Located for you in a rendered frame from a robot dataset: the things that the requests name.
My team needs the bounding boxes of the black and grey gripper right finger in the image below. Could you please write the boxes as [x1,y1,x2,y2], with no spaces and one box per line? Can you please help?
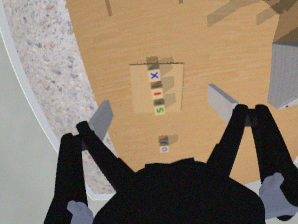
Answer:
[190,84,298,221]

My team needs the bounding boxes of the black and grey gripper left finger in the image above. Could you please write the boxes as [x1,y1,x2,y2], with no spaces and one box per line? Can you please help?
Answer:
[44,100,161,224]

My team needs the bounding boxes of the tan square mat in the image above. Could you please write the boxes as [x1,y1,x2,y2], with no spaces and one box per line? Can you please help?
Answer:
[129,64,183,113]

